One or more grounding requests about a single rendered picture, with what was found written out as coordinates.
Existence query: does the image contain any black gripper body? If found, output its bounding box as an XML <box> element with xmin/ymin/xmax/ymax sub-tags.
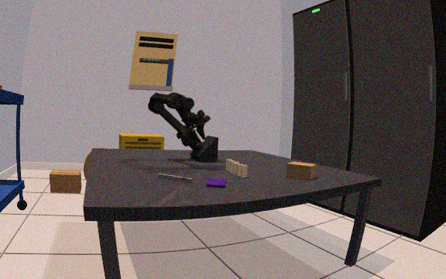
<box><xmin>177</xmin><ymin>112</ymin><xmax>211</xmax><ymax>139</ymax></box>

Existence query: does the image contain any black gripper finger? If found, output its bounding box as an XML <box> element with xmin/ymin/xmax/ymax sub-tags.
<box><xmin>196</xmin><ymin>124</ymin><xmax>206</xmax><ymax>140</ymax></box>
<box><xmin>187</xmin><ymin>130</ymin><xmax>201</xmax><ymax>143</ymax></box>

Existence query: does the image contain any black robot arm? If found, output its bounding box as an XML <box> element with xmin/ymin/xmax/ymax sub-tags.
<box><xmin>148</xmin><ymin>93</ymin><xmax>205</xmax><ymax>153</ymax></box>

